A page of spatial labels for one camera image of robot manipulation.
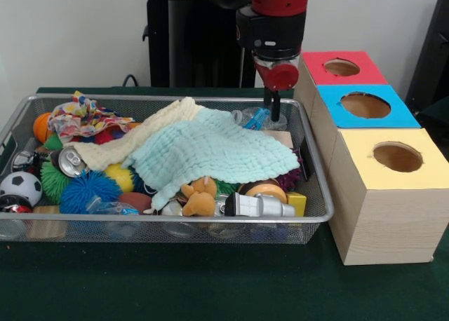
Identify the wooden box with three holes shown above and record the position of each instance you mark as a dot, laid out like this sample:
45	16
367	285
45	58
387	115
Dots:
386	223

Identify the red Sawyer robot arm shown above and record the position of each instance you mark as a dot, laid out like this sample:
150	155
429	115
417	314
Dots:
270	26

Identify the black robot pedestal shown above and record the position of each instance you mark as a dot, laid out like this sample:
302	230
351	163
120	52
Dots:
186	47

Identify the blue spiky rubber ball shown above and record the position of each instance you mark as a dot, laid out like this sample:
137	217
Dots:
87	191

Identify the small orange basketball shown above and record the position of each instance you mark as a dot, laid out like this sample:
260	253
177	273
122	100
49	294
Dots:
41	126

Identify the colourful patterned cloth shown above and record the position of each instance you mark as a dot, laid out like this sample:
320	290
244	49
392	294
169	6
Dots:
77	119

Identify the cream knitted cloth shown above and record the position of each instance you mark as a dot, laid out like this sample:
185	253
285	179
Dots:
115	147

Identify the shallow clear mesh bin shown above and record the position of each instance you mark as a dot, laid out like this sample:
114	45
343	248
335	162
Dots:
175	233

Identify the black equipment case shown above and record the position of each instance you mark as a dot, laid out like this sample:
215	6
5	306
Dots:
431	72

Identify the small brown toy football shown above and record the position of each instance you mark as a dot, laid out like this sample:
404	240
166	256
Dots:
135	201

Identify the small black-white soccer ball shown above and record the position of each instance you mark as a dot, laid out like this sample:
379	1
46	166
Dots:
21	188

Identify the clear plastic water bottle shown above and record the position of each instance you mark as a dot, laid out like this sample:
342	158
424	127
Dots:
252	119

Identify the tan plush animal toy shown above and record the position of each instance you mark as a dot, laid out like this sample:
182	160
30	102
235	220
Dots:
198	203

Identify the light blue waffle cloth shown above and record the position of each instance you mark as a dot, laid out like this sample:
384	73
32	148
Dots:
210	149

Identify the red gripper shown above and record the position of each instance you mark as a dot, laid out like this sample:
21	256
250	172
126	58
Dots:
284	77

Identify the dark green table cloth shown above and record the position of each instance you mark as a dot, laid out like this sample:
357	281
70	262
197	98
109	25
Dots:
175	282

